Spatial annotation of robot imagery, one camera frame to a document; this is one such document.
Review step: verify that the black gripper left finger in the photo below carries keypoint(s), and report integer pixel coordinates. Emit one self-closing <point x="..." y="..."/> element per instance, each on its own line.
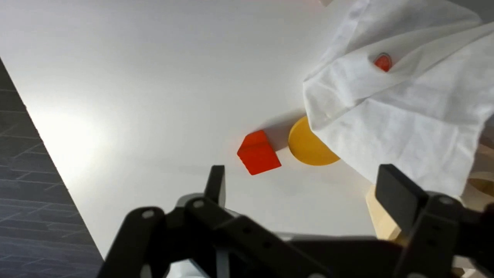
<point x="155" y="242"/>

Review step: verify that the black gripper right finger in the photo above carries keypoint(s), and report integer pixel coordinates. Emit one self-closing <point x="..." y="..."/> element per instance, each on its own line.
<point x="438" y="232"/>

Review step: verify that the white cloth bag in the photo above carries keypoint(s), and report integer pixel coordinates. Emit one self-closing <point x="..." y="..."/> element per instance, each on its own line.
<point x="411" y="109"/>

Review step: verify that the red piece inside bag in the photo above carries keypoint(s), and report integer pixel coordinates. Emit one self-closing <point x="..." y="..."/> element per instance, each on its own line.
<point x="384" y="63"/>

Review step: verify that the red house-shaped block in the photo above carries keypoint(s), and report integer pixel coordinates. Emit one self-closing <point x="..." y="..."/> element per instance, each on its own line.
<point x="259" y="154"/>

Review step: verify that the yellow wooden disc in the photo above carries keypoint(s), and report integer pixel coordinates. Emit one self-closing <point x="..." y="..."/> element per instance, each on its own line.
<point x="307" y="149"/>

